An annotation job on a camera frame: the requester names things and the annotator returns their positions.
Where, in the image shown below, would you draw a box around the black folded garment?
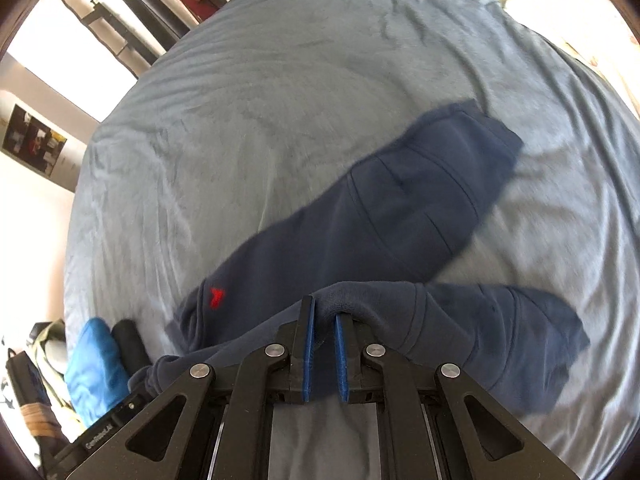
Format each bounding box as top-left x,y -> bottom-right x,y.
111,318 -> 152,376

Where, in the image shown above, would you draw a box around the navy blue pants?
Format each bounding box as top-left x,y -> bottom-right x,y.
130,101 -> 589,415

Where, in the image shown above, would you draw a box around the wall picture frame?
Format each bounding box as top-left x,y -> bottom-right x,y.
2,105 -> 67,177

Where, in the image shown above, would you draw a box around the black umbrella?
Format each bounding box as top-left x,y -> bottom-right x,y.
6,349 -> 68,468

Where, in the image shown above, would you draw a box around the black ladder rack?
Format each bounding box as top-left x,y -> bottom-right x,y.
60,0 -> 160,79

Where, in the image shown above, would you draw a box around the cream pillow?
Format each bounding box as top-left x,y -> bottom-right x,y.
504,0 -> 640,115

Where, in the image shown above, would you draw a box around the bright blue folded garment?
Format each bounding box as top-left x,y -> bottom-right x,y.
64,318 -> 129,427

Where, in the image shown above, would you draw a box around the grey-blue bed blanket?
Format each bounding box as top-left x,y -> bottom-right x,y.
64,0 -> 639,479

